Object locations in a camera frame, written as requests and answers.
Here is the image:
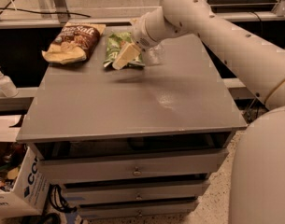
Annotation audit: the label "grey drawer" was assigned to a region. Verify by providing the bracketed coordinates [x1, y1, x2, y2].
[38, 148, 228, 184]
[63, 180, 209, 205]
[78, 199, 198, 220]

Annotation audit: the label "bottom grey drawer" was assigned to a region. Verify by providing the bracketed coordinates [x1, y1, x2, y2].
[78, 199, 198, 220]

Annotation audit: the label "black cables under cabinet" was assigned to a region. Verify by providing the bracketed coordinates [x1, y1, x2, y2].
[48, 184, 78, 215]

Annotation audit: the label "metal rail frame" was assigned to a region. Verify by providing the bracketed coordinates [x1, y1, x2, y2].
[0, 0, 285, 30]

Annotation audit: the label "black cable on floor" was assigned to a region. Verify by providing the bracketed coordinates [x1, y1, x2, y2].
[0, 7, 92, 19]

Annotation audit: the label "middle grey drawer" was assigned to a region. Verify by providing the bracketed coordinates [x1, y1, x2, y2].
[63, 180, 209, 205]

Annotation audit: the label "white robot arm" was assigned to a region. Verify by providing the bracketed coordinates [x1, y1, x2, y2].
[113, 0, 285, 224]

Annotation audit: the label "white pump dispenser bottle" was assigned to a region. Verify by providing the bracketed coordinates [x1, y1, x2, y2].
[0, 70, 18, 97]

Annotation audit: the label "clear plastic water bottle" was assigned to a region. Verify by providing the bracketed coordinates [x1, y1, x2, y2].
[144, 44, 164, 65]

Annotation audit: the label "white cardboard box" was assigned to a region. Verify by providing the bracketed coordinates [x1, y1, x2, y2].
[0, 115, 49, 218]

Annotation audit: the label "brown sea salt chip bag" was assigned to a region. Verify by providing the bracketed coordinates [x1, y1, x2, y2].
[42, 22, 106, 64]

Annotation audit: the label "green jalapeno chip bag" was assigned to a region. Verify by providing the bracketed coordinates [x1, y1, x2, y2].
[104, 32, 144, 67]

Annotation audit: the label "grey drawer cabinet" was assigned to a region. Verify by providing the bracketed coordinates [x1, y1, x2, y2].
[18, 35, 246, 211]

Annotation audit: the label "top grey drawer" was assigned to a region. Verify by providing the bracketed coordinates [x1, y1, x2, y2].
[38, 148, 228, 184]

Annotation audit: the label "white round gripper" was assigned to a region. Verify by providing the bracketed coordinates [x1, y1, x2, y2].
[112, 13, 158, 70]

